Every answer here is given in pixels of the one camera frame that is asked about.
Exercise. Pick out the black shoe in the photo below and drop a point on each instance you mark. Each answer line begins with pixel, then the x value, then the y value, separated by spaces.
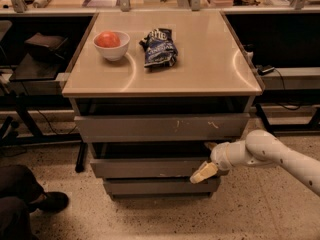
pixel 49 202

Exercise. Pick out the small black device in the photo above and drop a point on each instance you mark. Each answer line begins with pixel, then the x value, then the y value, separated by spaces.
pixel 263 70

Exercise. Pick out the black table leg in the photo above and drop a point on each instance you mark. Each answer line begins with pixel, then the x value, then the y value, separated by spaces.
pixel 260 113

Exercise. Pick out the grey drawer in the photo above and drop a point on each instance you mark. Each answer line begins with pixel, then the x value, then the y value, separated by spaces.
pixel 159 186
pixel 149 159
pixel 149 128

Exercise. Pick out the black box on shelf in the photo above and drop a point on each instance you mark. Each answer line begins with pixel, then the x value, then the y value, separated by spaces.
pixel 47 48

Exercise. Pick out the blue chip bag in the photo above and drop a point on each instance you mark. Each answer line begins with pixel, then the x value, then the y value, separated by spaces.
pixel 159 48

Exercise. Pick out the grey top drawer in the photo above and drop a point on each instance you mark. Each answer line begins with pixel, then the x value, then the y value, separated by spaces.
pixel 149 128

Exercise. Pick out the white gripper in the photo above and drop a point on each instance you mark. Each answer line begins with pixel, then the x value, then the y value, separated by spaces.
pixel 219 157

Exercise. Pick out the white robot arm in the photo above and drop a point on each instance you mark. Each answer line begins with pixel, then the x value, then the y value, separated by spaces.
pixel 260 149

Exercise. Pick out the grey bottom drawer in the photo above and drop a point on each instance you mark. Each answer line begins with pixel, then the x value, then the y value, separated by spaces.
pixel 159 186

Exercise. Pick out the red apple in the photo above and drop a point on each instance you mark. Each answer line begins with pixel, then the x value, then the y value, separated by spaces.
pixel 107 39

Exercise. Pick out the grey drawer cabinet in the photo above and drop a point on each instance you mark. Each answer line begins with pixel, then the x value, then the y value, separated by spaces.
pixel 211 74

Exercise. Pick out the white ceramic bowl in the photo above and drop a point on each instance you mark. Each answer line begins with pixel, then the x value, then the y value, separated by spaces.
pixel 114 54

